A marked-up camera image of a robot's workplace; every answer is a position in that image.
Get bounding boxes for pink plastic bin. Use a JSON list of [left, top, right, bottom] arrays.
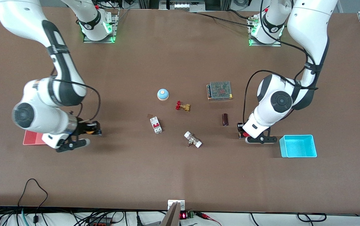
[[23, 130, 47, 146]]

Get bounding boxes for cyan plastic bin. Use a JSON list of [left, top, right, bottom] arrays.
[[279, 135, 318, 158]]

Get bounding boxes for perforated metal power supply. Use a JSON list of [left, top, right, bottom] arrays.
[[207, 81, 233, 101]]

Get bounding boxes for white metal pipe fitting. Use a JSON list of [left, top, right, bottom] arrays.
[[184, 131, 203, 148]]

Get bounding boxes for white red circuit breaker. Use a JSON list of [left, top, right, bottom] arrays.
[[150, 116, 163, 134]]

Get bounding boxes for red clip lead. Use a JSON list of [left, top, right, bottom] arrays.
[[195, 212, 222, 226]]

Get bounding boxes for grey metal bar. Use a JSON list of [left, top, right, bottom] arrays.
[[160, 202, 181, 226]]

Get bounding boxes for grey device with white ports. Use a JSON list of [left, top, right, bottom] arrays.
[[159, 0, 206, 10]]

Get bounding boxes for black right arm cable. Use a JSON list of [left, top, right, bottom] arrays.
[[51, 67, 101, 123]]

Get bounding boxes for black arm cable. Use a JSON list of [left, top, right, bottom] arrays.
[[243, 0, 320, 126], [51, 67, 101, 123]]

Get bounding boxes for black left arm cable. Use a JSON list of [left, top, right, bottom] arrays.
[[243, 0, 320, 126]]

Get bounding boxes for looped black cable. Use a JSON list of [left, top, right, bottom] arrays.
[[18, 179, 48, 224]]

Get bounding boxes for brass valve with red handle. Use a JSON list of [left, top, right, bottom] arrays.
[[175, 101, 191, 112]]

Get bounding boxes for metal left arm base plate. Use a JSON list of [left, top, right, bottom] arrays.
[[248, 15, 282, 47]]

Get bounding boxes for black coiled floor cable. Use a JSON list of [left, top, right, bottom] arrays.
[[297, 213, 327, 223]]

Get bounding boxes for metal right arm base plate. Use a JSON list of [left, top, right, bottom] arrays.
[[83, 9, 119, 44]]

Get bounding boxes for small metal edge bracket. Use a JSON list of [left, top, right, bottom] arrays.
[[168, 200, 185, 211]]

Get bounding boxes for black cable across table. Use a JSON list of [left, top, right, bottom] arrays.
[[196, 9, 253, 26]]

